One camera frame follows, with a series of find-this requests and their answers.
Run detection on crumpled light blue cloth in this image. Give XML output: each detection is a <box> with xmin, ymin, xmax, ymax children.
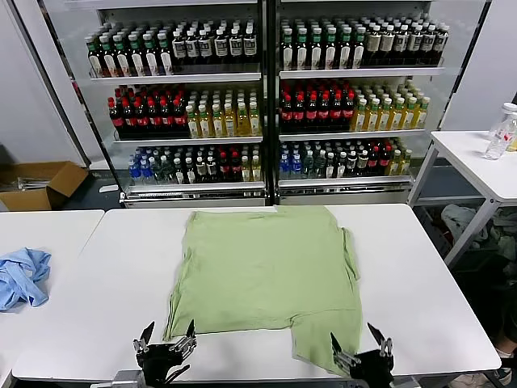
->
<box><xmin>0</xmin><ymin>247</ymin><xmax>53</xmax><ymax>312</ymax></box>

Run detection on white label dark bottle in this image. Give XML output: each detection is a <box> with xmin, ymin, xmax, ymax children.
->
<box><xmin>171</xmin><ymin>28</ymin><xmax>187</xmax><ymax>64</ymax></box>
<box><xmin>185</xmin><ymin>27</ymin><xmax>201</xmax><ymax>62</ymax></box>
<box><xmin>199</xmin><ymin>27</ymin><xmax>214</xmax><ymax>61</ymax></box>
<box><xmin>213</xmin><ymin>27</ymin><xmax>230</xmax><ymax>61</ymax></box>
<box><xmin>229</xmin><ymin>26</ymin><xmax>244</xmax><ymax>61</ymax></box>
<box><xmin>242</xmin><ymin>23</ymin><xmax>259</xmax><ymax>61</ymax></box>

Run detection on white side table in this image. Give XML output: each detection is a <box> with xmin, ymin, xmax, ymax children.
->
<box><xmin>406</xmin><ymin>129</ymin><xmax>517</xmax><ymax>268</ymax></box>

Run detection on glass front drinks cabinet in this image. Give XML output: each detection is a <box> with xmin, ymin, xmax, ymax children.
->
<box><xmin>274</xmin><ymin>0</ymin><xmax>445</xmax><ymax>207</ymax></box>
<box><xmin>96</xmin><ymin>0</ymin><xmax>270</xmax><ymax>209</ymax></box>

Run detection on beige label dark bottle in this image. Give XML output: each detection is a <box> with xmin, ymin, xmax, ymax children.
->
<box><xmin>408</xmin><ymin>24</ymin><xmax>423</xmax><ymax>65</ymax></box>
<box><xmin>394</xmin><ymin>24</ymin><xmax>409</xmax><ymax>65</ymax></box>
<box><xmin>366</xmin><ymin>24</ymin><xmax>381</xmax><ymax>65</ymax></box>
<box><xmin>435</xmin><ymin>23</ymin><xmax>450</xmax><ymax>65</ymax></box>
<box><xmin>380</xmin><ymin>24</ymin><xmax>396</xmax><ymax>65</ymax></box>
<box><xmin>422</xmin><ymin>24</ymin><xmax>436</xmax><ymax>65</ymax></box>

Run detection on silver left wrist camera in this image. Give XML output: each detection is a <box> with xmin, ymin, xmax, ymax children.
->
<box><xmin>111</xmin><ymin>369</ymin><xmax>145</xmax><ymax>388</ymax></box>

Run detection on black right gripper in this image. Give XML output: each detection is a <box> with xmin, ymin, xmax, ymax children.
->
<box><xmin>330</xmin><ymin>322</ymin><xmax>396</xmax><ymax>388</ymax></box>

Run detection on open glass cabinet door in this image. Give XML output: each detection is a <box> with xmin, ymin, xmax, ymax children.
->
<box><xmin>438</xmin><ymin>0</ymin><xmax>494</xmax><ymax>131</ymax></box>
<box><xmin>7</xmin><ymin>0</ymin><xmax>121</xmax><ymax>195</ymax></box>

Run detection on light green t-shirt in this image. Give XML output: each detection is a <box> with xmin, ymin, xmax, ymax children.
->
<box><xmin>162</xmin><ymin>205</ymin><xmax>364</xmax><ymax>377</ymax></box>

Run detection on open cardboard box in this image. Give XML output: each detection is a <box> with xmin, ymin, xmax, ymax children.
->
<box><xmin>0</xmin><ymin>160</ymin><xmax>90</xmax><ymax>212</ymax></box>

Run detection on green cap tea bottle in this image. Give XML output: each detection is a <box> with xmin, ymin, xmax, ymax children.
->
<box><xmin>352</xmin><ymin>26</ymin><xmax>367</xmax><ymax>69</ymax></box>
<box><xmin>324</xmin><ymin>27</ymin><xmax>338</xmax><ymax>70</ymax></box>
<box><xmin>142</xmin><ymin>32</ymin><xmax>160</xmax><ymax>76</ymax></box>
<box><xmin>309</xmin><ymin>27</ymin><xmax>324</xmax><ymax>70</ymax></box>
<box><xmin>99</xmin><ymin>35</ymin><xmax>118</xmax><ymax>77</ymax></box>
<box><xmin>295</xmin><ymin>27</ymin><xmax>310</xmax><ymax>70</ymax></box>
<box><xmin>112</xmin><ymin>34</ymin><xmax>132</xmax><ymax>77</ymax></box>
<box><xmin>86</xmin><ymin>36</ymin><xmax>104</xmax><ymax>77</ymax></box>
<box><xmin>128</xmin><ymin>33</ymin><xmax>145</xmax><ymax>77</ymax></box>
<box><xmin>156</xmin><ymin>32</ymin><xmax>174</xmax><ymax>75</ymax></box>
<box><xmin>281</xmin><ymin>27</ymin><xmax>296</xmax><ymax>70</ymax></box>
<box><xmin>338</xmin><ymin>26</ymin><xmax>353</xmax><ymax>70</ymax></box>

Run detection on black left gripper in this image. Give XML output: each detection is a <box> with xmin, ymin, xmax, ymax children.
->
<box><xmin>132</xmin><ymin>318</ymin><xmax>199</xmax><ymax>388</ymax></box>

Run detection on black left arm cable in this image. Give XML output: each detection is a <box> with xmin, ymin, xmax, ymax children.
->
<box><xmin>163</xmin><ymin>363</ymin><xmax>191</xmax><ymax>385</ymax></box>

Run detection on pale green crumpled garment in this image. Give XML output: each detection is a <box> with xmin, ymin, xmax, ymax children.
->
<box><xmin>490</xmin><ymin>208</ymin><xmax>517</xmax><ymax>260</ymax></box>

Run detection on clear white cap bottle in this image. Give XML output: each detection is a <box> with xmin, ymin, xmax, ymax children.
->
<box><xmin>484</xmin><ymin>103</ymin><xmax>517</xmax><ymax>161</ymax></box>

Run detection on white crumpled garment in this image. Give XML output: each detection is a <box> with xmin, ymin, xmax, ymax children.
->
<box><xmin>440</xmin><ymin>204</ymin><xmax>490</xmax><ymax>243</ymax></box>

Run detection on white sneaker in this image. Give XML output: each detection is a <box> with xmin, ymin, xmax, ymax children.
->
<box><xmin>494</xmin><ymin>365</ymin><xmax>517</xmax><ymax>386</ymax></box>

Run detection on wrapped metal rods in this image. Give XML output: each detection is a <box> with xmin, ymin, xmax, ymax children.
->
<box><xmin>0</xmin><ymin>174</ymin><xmax>56</xmax><ymax>192</ymax></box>

